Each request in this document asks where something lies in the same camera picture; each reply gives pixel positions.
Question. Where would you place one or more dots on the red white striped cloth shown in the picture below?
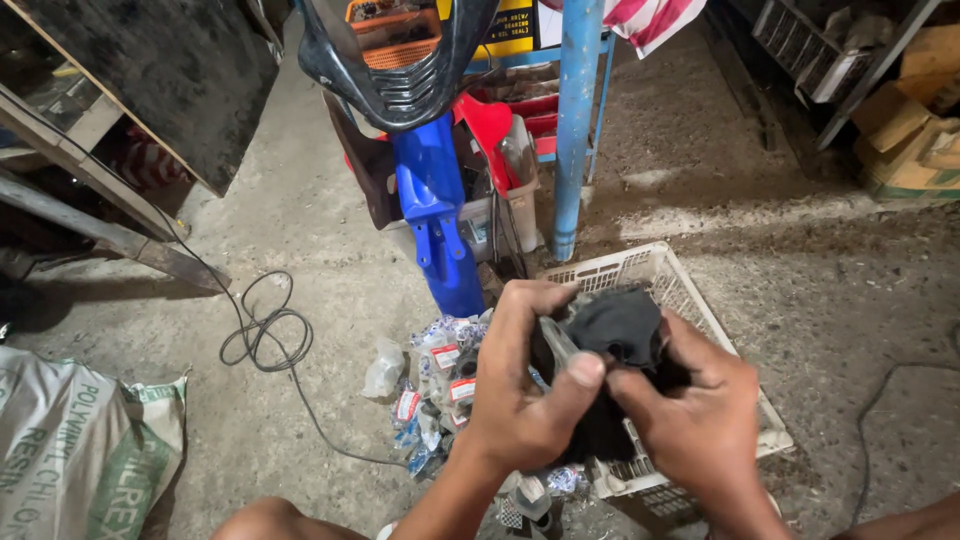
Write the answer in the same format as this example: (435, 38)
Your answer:
(652, 19)

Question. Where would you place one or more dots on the black motorcycle fairing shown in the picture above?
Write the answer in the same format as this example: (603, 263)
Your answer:
(397, 94)

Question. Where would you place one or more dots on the pile of small bagged parts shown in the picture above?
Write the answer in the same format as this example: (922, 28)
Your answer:
(446, 375)

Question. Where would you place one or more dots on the blue motorcycle fender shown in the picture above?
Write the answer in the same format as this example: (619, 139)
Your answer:
(431, 195)

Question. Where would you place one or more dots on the yellow cardboard box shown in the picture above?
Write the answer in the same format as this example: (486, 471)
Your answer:
(514, 26)

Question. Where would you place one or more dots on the black cloth rag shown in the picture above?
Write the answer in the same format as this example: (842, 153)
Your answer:
(619, 322)

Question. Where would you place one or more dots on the clear plastic storage bin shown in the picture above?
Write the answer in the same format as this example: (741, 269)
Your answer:
(521, 202)

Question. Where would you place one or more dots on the dark brown plastic panel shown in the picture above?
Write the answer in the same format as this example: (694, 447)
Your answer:
(367, 172)

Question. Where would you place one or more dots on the white plastic mesh crate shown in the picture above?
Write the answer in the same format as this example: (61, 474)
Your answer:
(675, 281)

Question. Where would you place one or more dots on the person's right hand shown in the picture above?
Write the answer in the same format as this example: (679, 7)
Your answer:
(705, 420)

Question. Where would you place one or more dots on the grey metal part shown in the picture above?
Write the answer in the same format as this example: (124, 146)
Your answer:
(556, 341)

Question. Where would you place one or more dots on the person's right leg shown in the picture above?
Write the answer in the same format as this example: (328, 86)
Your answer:
(915, 521)

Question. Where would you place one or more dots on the person's left leg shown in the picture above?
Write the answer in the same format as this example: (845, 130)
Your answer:
(277, 521)

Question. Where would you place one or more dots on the red plastic motorcycle panel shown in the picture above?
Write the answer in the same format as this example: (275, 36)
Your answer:
(491, 131)

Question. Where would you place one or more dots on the person's left hand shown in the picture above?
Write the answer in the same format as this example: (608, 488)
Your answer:
(510, 397)

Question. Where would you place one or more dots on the white woven sack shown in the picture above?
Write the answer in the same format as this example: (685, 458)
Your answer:
(67, 450)

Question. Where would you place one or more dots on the crumpled clear plastic bag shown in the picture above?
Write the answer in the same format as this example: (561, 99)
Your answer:
(382, 369)

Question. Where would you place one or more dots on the person's leg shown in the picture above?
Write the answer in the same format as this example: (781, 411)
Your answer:
(277, 521)
(915, 521)

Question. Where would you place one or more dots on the metal shelf with cartons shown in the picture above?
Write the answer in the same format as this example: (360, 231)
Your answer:
(900, 120)

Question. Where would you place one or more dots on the orange plastic basket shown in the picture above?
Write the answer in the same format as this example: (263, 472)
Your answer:
(397, 37)

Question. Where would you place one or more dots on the wooden workbench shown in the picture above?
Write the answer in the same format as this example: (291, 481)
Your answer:
(180, 82)

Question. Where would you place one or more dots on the blue metal rack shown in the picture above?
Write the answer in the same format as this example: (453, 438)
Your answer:
(576, 120)

